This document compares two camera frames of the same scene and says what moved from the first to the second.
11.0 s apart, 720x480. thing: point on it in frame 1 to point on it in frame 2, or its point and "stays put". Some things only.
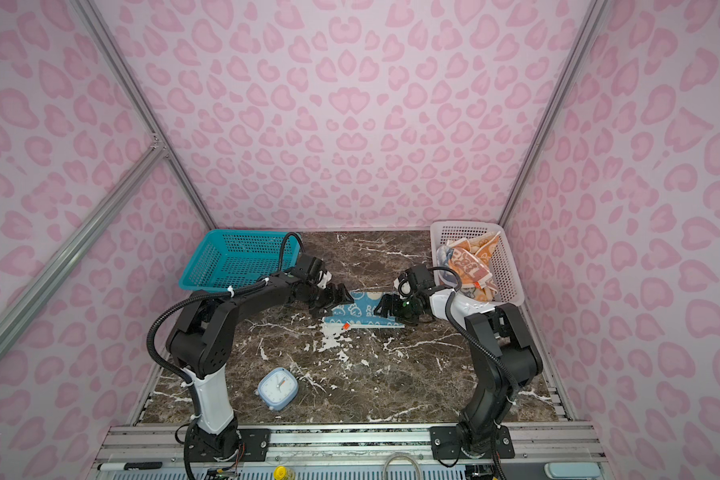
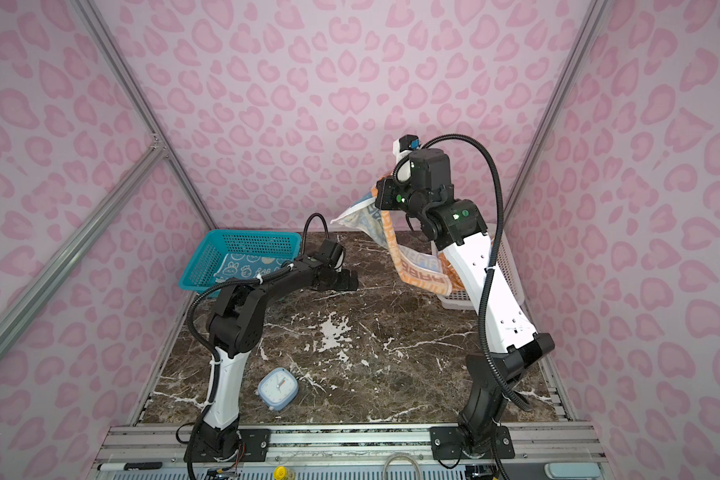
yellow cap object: x=280 y=472 stays put
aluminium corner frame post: x=134 y=94 stays put
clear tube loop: x=398 y=455 stays put
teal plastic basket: x=229 y=258 stays put
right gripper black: x=386 y=300 to x=386 y=188
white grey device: x=572 y=470 stays put
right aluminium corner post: x=553 y=110 stays put
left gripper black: x=333 y=299 to x=347 y=284
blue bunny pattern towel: x=360 y=313 to x=247 y=265
